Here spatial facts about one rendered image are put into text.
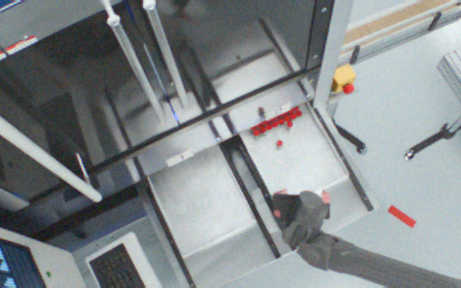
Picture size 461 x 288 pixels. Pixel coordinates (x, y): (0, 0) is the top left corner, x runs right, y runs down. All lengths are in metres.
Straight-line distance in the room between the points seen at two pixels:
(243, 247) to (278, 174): 0.27
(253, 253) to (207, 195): 0.24
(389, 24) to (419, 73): 1.06
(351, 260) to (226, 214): 0.65
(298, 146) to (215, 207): 0.34
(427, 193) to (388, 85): 0.65
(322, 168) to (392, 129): 1.12
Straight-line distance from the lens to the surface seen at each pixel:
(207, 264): 1.60
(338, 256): 1.07
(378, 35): 1.83
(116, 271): 1.72
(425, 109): 2.83
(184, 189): 1.65
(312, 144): 1.68
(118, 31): 0.80
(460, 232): 2.69
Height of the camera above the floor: 2.46
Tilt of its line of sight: 75 degrees down
